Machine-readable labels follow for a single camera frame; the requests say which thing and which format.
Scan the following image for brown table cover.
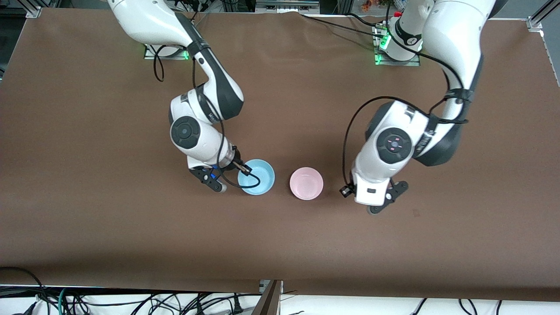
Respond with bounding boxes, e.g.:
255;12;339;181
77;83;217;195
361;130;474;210
0;8;560;302

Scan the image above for grey metal crossbar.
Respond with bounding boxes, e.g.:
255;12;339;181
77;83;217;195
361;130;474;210
255;0;320;14

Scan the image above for aluminium frame post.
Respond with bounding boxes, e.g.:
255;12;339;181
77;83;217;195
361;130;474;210
251;279;284;315

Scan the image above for light blue bowl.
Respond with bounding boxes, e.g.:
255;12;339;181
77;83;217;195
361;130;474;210
238;159;276;196

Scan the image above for light pink bowl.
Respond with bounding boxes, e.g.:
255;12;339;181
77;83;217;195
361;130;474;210
290;167;324;201

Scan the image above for colourful background items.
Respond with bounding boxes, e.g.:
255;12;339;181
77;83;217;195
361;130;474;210
360;0;391;12

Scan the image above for aluminium frame profile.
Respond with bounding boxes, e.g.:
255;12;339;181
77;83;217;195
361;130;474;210
527;0;560;32

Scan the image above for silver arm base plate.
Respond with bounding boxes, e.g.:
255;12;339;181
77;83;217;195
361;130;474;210
374;47;421;67
143;43;190;61

